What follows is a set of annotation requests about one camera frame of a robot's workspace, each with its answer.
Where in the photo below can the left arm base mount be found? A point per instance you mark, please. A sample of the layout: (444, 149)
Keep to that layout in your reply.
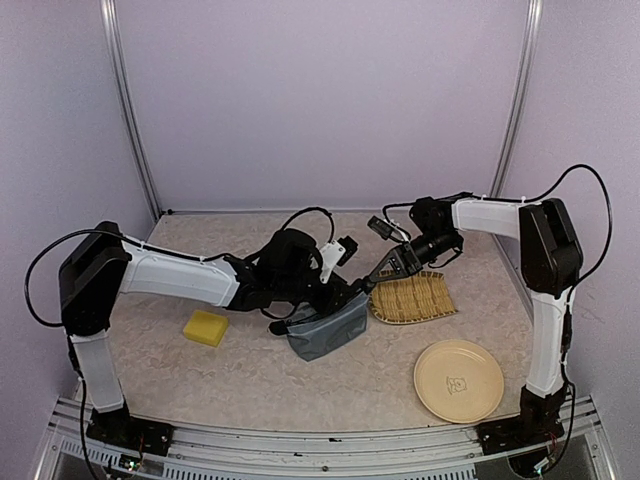
(119, 428)

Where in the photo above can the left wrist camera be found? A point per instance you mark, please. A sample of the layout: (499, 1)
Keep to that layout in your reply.
(336, 253)

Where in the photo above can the front aluminium rail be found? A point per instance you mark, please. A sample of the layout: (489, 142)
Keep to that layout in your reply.
(206, 450)

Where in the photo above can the woven bamboo tray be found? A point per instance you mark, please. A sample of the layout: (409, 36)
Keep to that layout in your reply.
(416, 299)

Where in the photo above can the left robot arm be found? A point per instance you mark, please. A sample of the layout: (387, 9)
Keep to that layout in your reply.
(108, 264)

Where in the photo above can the beige round plate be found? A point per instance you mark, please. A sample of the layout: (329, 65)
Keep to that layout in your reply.
(458, 381)

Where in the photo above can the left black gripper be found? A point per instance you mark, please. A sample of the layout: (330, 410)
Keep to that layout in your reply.
(331, 300)

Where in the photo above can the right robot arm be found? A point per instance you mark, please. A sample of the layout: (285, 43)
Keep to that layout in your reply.
(550, 255)

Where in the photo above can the right aluminium frame post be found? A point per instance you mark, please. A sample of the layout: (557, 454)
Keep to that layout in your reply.
(525, 65)

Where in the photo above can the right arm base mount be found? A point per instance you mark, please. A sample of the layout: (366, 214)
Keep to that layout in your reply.
(538, 421)

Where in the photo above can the aluminium frame post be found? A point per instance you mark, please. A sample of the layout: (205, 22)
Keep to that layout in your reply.
(116, 52)
(525, 65)

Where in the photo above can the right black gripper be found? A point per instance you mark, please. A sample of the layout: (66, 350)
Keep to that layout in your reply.
(406, 260)

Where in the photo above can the yellow sponge block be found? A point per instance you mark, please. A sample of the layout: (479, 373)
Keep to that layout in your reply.
(206, 328)

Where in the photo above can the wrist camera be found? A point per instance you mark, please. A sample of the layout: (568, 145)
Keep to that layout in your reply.
(388, 230)
(336, 253)

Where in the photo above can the grey zip pouch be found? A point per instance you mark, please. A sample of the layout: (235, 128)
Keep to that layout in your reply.
(312, 335)

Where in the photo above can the left aluminium frame post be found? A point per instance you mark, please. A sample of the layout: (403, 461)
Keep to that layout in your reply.
(116, 52)

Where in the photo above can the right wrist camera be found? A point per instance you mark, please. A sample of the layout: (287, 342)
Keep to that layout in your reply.
(388, 230)

